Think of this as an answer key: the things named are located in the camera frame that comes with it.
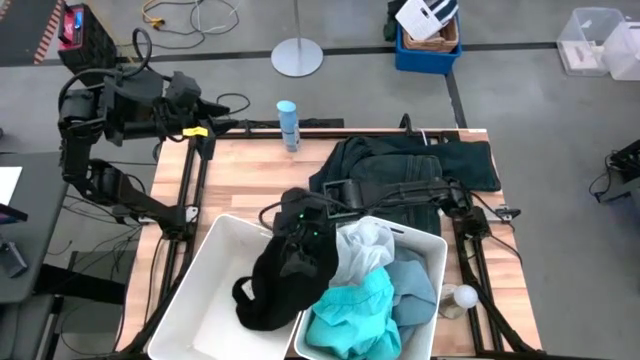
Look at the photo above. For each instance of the brown wicker basket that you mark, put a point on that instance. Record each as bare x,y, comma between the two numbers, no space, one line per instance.
440,41

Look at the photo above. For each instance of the white woven plastic bin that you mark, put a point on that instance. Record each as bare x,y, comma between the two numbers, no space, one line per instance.
432,330
200,310

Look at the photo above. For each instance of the navy white striped cloth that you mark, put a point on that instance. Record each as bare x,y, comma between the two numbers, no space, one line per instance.
445,9

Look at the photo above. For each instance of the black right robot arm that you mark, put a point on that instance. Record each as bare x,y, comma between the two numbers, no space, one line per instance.
400,192

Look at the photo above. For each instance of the black case with red top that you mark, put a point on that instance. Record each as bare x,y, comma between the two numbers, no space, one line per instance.
85,45

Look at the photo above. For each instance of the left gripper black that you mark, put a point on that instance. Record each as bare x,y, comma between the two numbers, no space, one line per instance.
182,95

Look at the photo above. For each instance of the black aluminium table frame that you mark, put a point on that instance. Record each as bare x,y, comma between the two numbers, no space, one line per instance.
477,300

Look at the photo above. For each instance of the clear plastic storage box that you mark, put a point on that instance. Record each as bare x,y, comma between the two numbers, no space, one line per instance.
625,55
580,50

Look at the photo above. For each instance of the grey floor lamp stand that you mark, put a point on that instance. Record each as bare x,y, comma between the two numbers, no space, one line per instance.
297,57

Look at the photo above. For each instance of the dark tablet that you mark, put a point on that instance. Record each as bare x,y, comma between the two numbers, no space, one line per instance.
12,215

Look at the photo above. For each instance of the teal garment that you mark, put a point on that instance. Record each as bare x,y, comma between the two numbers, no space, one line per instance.
355,320

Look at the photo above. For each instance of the light blue spray bottle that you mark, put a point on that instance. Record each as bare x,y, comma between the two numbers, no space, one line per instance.
289,125

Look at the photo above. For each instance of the light blue denim garment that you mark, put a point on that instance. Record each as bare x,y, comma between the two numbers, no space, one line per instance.
415,290

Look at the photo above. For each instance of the white thin garment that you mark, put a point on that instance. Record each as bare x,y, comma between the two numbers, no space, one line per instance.
360,250

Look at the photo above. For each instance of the black garment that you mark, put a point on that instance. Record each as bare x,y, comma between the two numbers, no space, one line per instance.
270,300

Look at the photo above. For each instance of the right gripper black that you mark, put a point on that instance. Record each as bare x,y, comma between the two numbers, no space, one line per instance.
302,212

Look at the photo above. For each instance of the white paper sheet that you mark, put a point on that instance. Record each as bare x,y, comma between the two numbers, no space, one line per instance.
9,185

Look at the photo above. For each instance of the grey phone stand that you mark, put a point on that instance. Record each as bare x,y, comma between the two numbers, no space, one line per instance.
12,260

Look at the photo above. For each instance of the dark green bag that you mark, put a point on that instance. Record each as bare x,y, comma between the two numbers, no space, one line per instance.
391,22

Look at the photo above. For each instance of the blue plastic crate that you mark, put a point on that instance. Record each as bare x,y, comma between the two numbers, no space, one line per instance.
425,62

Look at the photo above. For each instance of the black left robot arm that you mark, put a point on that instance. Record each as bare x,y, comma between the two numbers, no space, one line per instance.
80,125

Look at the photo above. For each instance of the white cardboard box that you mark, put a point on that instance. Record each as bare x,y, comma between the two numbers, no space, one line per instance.
417,20

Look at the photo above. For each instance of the grey side desk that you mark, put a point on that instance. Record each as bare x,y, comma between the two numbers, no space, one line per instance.
35,240

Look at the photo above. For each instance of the black mat with striped edge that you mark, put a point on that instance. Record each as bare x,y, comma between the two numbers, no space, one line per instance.
25,30

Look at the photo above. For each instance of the dark blue seamed jeans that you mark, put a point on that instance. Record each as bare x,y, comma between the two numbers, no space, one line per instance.
395,170

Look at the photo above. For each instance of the round metal disc base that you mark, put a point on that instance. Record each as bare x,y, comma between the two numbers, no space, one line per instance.
447,305

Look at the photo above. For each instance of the white ball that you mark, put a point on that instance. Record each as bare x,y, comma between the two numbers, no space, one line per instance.
465,295

